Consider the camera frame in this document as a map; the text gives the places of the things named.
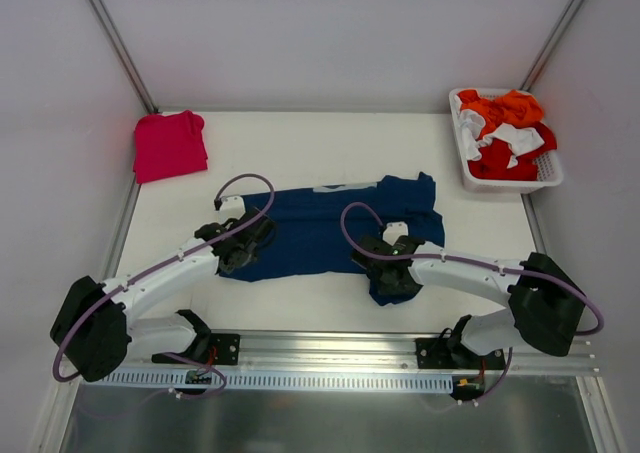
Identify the left aluminium corner post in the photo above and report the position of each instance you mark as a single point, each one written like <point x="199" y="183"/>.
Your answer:
<point x="125" y="60"/>

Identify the aluminium corner post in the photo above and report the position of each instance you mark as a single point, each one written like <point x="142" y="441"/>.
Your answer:
<point x="125" y="60"/>
<point x="552" y="43"/>

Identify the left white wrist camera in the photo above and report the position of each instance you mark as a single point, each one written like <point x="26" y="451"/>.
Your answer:
<point x="229" y="207"/>

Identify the red t-shirt in basket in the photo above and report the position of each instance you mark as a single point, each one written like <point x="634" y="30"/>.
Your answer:
<point x="526" y="170"/>

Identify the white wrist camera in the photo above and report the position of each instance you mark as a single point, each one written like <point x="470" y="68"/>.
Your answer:
<point x="229" y="207"/>
<point x="393" y="231"/>

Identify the white plastic basket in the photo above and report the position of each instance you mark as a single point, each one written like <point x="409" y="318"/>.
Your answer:
<point x="549" y="171"/>

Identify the aluminium mounting rail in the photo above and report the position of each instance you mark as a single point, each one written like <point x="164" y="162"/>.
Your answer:
<point x="393" y="352"/>

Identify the navy blue t-shirt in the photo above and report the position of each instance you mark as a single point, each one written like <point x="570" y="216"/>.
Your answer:
<point x="308" y="239"/>

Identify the white slotted cable duct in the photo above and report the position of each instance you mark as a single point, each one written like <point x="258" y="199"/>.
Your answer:
<point x="233" y="379"/>

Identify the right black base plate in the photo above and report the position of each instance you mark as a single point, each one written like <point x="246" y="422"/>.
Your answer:
<point x="433" y="354"/>

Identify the white t-shirt in basket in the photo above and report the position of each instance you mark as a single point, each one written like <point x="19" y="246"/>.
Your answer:
<point x="503" y="147"/>

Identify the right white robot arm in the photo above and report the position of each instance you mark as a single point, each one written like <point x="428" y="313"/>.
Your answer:
<point x="539" y="305"/>

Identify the orange t-shirt in basket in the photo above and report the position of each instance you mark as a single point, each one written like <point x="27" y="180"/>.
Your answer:
<point x="518" y="109"/>

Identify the right aluminium corner post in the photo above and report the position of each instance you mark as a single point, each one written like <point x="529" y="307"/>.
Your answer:
<point x="552" y="43"/>

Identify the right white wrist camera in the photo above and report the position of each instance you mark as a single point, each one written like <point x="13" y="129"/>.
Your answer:
<point x="393" y="231"/>

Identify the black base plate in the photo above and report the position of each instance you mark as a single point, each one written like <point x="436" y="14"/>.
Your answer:
<point x="214" y="348"/>
<point x="433" y="354"/>

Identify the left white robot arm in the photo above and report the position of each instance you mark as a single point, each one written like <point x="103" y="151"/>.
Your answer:
<point x="102" y="325"/>

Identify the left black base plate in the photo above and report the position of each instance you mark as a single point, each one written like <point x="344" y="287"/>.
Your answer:
<point x="214" y="348"/>

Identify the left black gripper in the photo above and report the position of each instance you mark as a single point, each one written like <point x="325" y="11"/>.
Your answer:
<point x="258" y="228"/>

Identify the folded pink t-shirt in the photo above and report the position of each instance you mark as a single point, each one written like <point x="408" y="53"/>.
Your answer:
<point x="168" y="146"/>

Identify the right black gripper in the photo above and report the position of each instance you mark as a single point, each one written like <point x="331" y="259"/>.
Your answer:
<point x="368" y="252"/>

